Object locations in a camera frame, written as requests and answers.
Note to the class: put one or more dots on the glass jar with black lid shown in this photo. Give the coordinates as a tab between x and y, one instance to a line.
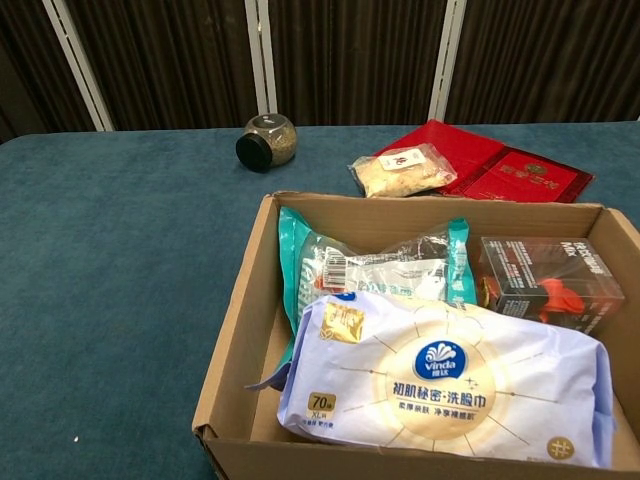
275	140

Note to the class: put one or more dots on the blue felt table cover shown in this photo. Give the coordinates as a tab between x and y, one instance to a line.
100	300

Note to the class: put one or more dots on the brown cardboard box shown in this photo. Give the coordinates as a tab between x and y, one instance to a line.
530	220

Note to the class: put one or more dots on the white lavender tissue pack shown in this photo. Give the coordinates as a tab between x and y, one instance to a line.
440	380

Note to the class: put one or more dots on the white partition post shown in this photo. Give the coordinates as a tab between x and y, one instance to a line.
260	60
75	60
447	60

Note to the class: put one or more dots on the clear box of red capsules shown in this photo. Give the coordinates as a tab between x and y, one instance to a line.
550	280

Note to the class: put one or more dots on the clear bag of beige food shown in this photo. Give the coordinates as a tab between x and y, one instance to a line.
400	172

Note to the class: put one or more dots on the teal snack food bag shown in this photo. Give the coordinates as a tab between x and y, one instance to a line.
300	260

